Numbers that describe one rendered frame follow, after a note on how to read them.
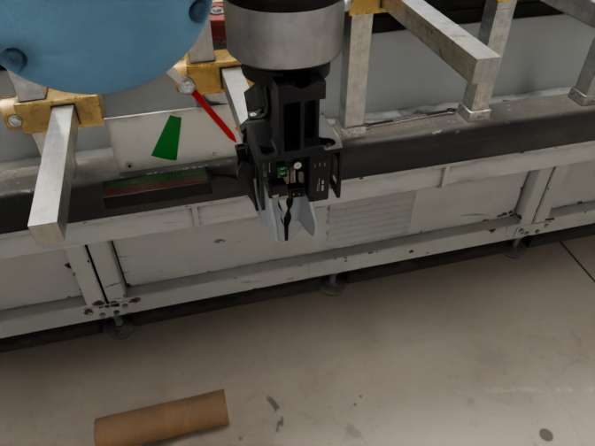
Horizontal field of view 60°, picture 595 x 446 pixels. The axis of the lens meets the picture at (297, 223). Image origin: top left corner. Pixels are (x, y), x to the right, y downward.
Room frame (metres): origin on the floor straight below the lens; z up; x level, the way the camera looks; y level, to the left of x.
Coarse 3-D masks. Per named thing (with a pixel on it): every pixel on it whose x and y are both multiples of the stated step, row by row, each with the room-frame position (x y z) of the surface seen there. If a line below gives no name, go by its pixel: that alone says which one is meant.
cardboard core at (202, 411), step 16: (176, 400) 0.65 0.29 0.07; (192, 400) 0.64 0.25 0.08; (208, 400) 0.64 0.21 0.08; (224, 400) 0.64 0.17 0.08; (112, 416) 0.60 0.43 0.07; (128, 416) 0.60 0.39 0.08; (144, 416) 0.60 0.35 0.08; (160, 416) 0.60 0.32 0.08; (176, 416) 0.60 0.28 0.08; (192, 416) 0.60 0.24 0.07; (208, 416) 0.61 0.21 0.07; (224, 416) 0.61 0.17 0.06; (96, 432) 0.56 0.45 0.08; (112, 432) 0.56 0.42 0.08; (128, 432) 0.57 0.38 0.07; (144, 432) 0.57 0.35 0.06; (160, 432) 0.57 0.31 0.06; (176, 432) 0.58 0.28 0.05
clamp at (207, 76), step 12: (180, 60) 0.74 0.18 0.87; (216, 60) 0.74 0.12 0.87; (228, 60) 0.74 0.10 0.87; (180, 72) 0.73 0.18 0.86; (192, 72) 0.73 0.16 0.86; (204, 72) 0.73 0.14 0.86; (216, 72) 0.73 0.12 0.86; (204, 84) 0.73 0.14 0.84; (216, 84) 0.73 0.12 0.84; (252, 84) 0.75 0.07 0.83
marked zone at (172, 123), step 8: (168, 120) 0.71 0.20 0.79; (176, 120) 0.72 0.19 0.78; (168, 128) 0.71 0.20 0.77; (176, 128) 0.72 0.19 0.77; (160, 136) 0.71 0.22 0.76; (168, 136) 0.71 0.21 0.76; (176, 136) 0.72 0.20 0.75; (160, 144) 0.71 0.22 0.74; (168, 144) 0.71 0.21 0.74; (176, 144) 0.71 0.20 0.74; (152, 152) 0.70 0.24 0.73; (160, 152) 0.71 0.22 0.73; (168, 152) 0.71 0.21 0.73; (176, 152) 0.71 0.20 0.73
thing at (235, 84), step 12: (216, 48) 0.81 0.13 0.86; (228, 72) 0.72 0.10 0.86; (240, 72) 0.72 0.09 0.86; (228, 84) 0.68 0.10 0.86; (240, 84) 0.68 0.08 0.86; (228, 96) 0.67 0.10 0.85; (240, 96) 0.64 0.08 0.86; (240, 108) 0.61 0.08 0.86; (240, 120) 0.58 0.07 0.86; (240, 132) 0.58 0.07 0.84
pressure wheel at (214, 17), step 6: (216, 6) 0.86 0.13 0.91; (222, 6) 0.88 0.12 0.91; (210, 12) 0.85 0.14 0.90; (216, 12) 0.85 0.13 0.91; (222, 12) 0.85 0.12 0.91; (210, 18) 0.82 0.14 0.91; (216, 18) 0.82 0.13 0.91; (222, 18) 0.82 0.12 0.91; (216, 24) 0.81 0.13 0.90; (222, 24) 0.81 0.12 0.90; (216, 30) 0.81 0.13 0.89; (222, 30) 0.81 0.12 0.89; (216, 36) 0.81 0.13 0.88; (222, 36) 0.81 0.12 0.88
